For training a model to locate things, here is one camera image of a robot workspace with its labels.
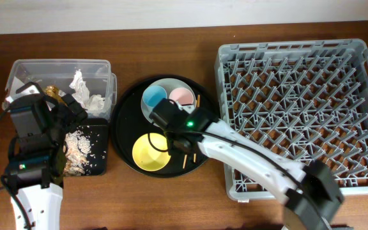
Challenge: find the wooden chopstick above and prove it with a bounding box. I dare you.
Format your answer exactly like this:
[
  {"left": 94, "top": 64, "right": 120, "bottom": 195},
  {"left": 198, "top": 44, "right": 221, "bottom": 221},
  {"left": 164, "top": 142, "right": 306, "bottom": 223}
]
[
  {"left": 182, "top": 155, "right": 188, "bottom": 169},
  {"left": 193, "top": 95, "right": 201, "bottom": 163}
]

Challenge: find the yellow bowl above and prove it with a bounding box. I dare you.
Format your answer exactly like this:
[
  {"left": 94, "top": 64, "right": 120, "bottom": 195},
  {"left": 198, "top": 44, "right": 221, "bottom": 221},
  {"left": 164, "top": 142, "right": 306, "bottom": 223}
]
[{"left": 132, "top": 133, "right": 171, "bottom": 171}]

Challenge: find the white tissue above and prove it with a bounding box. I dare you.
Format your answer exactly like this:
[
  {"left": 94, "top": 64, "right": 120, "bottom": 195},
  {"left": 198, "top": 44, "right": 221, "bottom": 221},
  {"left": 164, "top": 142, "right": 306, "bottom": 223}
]
[{"left": 86, "top": 95, "right": 105, "bottom": 111}]

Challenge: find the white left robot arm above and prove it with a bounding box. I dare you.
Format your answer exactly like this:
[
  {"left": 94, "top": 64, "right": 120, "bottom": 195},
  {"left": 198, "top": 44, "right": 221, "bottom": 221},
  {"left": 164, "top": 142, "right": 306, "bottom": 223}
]
[{"left": 1, "top": 82, "right": 88, "bottom": 229}]

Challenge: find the clear plastic waste bin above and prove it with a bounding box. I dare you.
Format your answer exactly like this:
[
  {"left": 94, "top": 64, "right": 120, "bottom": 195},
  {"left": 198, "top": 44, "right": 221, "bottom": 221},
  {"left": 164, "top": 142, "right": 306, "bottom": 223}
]
[{"left": 5, "top": 59, "right": 117, "bottom": 120}]

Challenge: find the grey dishwasher rack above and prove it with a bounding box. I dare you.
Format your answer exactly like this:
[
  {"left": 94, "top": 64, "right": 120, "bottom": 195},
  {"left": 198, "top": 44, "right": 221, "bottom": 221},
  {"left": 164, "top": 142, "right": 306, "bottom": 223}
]
[{"left": 215, "top": 39, "right": 368, "bottom": 196}]

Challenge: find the pink cup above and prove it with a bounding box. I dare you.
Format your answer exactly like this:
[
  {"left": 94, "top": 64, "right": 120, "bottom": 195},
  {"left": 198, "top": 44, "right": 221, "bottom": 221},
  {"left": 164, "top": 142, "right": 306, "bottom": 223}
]
[{"left": 169, "top": 88, "right": 194, "bottom": 105}]

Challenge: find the gold snack wrapper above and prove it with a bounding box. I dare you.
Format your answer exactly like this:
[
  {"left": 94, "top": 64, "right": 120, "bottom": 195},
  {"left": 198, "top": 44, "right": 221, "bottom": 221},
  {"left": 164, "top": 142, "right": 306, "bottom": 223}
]
[{"left": 44, "top": 85, "right": 66, "bottom": 105}]

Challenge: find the blue cup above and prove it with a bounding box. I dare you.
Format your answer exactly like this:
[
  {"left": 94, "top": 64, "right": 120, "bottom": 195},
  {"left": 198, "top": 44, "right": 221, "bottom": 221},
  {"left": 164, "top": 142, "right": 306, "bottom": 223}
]
[{"left": 142, "top": 86, "right": 167, "bottom": 107}]

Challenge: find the grey plate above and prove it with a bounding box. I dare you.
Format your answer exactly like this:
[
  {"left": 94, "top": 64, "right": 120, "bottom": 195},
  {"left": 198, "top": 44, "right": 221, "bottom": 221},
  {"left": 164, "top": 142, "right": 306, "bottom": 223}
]
[{"left": 141, "top": 78, "right": 196, "bottom": 123}]

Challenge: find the food scraps pile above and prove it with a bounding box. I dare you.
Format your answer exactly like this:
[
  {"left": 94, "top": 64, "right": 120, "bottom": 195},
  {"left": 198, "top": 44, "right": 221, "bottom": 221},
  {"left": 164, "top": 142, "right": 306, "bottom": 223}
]
[{"left": 62, "top": 125, "right": 104, "bottom": 176}]

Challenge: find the crumpled white paper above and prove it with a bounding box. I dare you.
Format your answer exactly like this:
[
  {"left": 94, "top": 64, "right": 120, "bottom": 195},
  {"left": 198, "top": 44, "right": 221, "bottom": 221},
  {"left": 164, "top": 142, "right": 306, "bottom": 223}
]
[{"left": 69, "top": 70, "right": 89, "bottom": 109}]

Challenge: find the round black tray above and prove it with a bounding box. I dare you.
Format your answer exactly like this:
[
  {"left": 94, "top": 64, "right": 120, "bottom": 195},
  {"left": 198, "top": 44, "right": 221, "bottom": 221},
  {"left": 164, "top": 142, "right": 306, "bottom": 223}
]
[{"left": 110, "top": 74, "right": 220, "bottom": 178}]

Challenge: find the rectangular black tray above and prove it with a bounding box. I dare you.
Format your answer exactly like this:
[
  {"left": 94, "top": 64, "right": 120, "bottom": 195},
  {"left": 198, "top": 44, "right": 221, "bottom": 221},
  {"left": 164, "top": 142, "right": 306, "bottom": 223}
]
[{"left": 61, "top": 118, "right": 111, "bottom": 177}]

